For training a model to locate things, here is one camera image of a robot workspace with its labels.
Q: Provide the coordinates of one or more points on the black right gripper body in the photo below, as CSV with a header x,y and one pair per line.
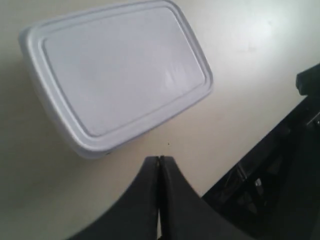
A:
x,y
273,192

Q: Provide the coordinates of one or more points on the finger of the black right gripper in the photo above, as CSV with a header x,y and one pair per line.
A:
x,y
308,82

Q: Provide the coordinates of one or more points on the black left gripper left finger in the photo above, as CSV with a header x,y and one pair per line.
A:
x,y
134,216

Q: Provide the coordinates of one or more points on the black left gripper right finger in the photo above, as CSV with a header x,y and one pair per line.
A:
x,y
186,216

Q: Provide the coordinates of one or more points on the white lidded plastic container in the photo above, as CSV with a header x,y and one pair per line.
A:
x,y
110,74

